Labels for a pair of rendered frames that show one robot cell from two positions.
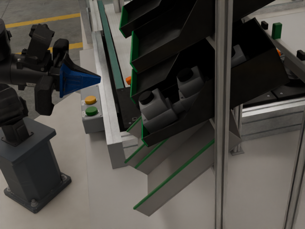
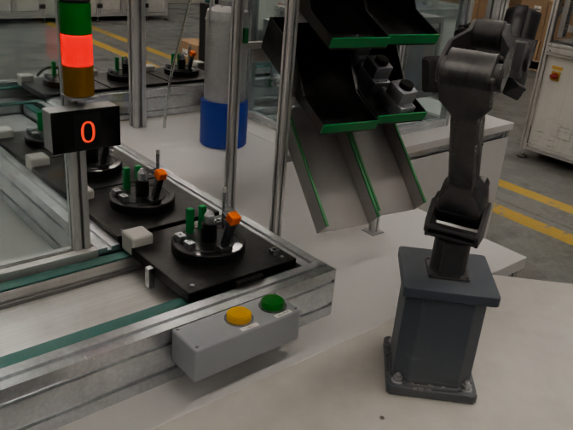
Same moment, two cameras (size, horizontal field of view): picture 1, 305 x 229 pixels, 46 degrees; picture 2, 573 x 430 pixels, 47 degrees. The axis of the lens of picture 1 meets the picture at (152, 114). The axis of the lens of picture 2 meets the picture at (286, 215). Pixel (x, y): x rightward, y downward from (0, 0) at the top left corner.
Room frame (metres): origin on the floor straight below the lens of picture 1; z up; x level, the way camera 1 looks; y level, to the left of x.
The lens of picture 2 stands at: (1.53, 0.98, 1.55)
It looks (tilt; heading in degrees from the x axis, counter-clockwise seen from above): 24 degrees down; 235
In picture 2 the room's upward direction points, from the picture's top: 5 degrees clockwise
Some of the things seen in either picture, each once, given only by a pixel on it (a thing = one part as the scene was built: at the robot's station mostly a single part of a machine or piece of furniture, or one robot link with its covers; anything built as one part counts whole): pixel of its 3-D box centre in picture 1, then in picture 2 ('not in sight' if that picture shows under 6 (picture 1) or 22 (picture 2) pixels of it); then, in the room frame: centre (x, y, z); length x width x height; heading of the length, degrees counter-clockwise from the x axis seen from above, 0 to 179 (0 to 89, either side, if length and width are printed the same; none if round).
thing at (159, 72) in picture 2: not in sight; (182, 62); (0.40, -1.44, 1.01); 0.24 x 0.24 x 0.13; 7
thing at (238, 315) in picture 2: (90, 100); (239, 317); (1.06, 0.21, 0.96); 0.04 x 0.04 x 0.02
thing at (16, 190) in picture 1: (28, 163); (436, 322); (0.78, 0.37, 0.96); 0.15 x 0.15 x 0.20; 51
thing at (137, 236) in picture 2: not in sight; (137, 241); (1.11, -0.10, 0.97); 0.05 x 0.05 x 0.04; 7
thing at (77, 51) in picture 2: not in sight; (77, 49); (1.21, -0.11, 1.33); 0.05 x 0.05 x 0.05
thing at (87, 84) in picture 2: not in sight; (78, 79); (1.21, -0.11, 1.28); 0.05 x 0.05 x 0.05
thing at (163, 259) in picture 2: (155, 102); (208, 252); (1.00, -0.01, 0.96); 0.24 x 0.24 x 0.02; 7
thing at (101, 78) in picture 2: not in sight; (125, 66); (0.65, -1.41, 1.01); 0.24 x 0.24 x 0.13; 7
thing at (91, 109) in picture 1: (91, 112); (272, 305); (0.99, 0.20, 0.96); 0.04 x 0.04 x 0.02
